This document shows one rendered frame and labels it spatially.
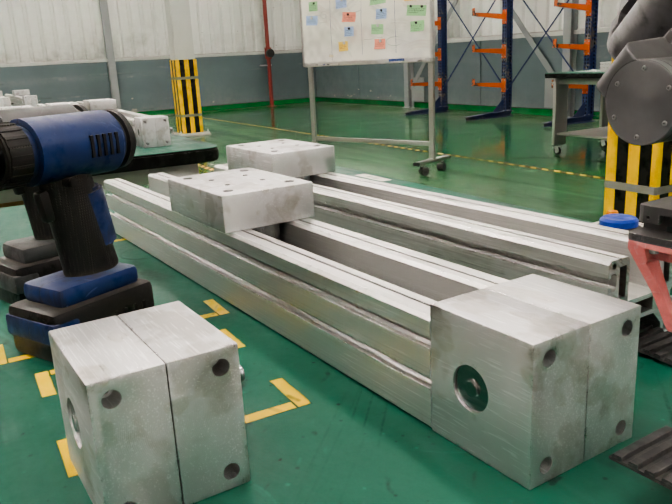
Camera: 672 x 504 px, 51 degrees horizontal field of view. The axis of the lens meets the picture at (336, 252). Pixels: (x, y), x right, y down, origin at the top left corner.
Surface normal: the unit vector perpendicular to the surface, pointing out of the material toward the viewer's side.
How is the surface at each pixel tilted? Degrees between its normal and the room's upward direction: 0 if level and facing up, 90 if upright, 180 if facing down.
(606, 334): 90
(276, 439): 0
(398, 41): 90
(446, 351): 90
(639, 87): 90
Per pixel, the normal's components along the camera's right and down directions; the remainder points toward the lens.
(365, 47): -0.65, 0.24
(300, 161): 0.55, 0.20
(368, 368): -0.84, 0.18
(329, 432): -0.05, -0.96
